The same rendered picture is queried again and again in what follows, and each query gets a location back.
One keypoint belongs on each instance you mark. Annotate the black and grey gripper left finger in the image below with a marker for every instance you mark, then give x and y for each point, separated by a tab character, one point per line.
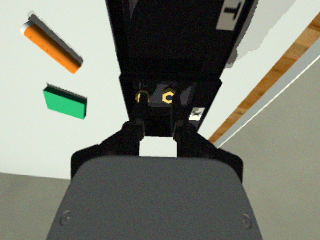
127	140

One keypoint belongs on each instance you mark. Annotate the black three-compartment bin rack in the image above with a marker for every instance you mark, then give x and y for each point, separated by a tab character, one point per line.
160	44

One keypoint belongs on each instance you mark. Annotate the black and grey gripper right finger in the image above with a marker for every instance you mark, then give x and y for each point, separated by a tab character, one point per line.
190	143

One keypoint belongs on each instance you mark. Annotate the orange battery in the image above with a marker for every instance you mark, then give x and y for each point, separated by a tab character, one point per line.
50	46

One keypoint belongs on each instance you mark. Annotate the green rectangular block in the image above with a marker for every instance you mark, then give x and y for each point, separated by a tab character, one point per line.
65	103

